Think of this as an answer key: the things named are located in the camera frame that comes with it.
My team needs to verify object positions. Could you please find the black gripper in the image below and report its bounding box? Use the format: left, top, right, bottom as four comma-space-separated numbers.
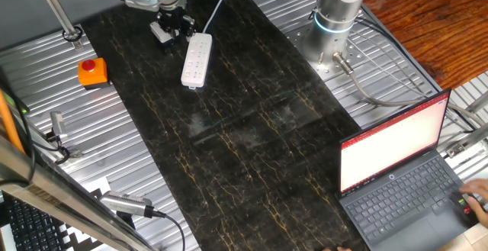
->
156, 7, 197, 49

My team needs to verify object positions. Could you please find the white four-socket power strip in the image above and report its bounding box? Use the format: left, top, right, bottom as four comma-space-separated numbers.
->
180, 32, 214, 91

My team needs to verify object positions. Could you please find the person right hand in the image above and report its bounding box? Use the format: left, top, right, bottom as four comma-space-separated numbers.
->
459, 178, 488, 229

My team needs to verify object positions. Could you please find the grey box red button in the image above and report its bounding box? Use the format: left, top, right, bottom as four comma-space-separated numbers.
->
149, 21, 172, 47

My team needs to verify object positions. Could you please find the orange box red button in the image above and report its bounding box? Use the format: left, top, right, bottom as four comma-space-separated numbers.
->
77, 57, 111, 91

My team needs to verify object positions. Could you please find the black marble pattern mat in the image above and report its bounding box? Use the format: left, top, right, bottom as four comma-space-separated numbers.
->
81, 0, 369, 251

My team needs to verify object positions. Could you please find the silver stand pole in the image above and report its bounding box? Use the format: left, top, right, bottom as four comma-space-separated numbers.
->
31, 0, 84, 50

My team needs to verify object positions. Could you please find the black white fiducial marker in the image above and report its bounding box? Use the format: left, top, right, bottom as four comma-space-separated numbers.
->
56, 176, 115, 251

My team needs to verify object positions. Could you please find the dark device green light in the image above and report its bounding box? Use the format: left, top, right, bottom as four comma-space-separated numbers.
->
0, 67, 31, 114

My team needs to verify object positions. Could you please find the orange pole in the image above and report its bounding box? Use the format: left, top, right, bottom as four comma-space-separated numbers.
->
0, 88, 26, 155

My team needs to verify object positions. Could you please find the dark grey laptop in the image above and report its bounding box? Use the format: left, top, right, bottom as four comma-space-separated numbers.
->
337, 88, 480, 251

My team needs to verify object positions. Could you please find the black keyboard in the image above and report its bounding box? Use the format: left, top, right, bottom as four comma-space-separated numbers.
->
0, 193, 65, 251

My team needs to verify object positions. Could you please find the grey power strip cable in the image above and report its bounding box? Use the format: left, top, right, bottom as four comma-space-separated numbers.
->
201, 0, 230, 34

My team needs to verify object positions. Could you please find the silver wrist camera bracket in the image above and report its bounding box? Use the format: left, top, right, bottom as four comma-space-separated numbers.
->
124, 0, 162, 14

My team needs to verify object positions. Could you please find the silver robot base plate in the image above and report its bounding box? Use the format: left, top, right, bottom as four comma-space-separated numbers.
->
284, 17, 368, 82

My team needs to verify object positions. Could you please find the silver camera on bracket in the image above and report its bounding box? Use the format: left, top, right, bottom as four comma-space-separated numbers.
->
44, 111, 84, 165

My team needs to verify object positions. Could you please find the silver depth camera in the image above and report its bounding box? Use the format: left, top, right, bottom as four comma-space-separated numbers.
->
99, 189, 167, 220

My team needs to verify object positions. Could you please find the black hanging cable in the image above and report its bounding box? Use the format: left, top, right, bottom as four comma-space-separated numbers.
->
11, 101, 38, 185

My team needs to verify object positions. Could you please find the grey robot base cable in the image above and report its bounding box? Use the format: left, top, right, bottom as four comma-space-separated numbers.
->
332, 51, 488, 127

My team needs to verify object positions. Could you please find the black camera cable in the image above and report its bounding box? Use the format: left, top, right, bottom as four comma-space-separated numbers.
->
152, 209, 187, 251

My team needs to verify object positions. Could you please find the metal frame beam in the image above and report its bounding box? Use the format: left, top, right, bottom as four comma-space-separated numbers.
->
0, 136, 157, 251

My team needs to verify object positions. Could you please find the aluminium frame rail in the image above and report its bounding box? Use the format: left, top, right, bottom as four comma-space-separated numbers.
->
444, 90, 488, 159

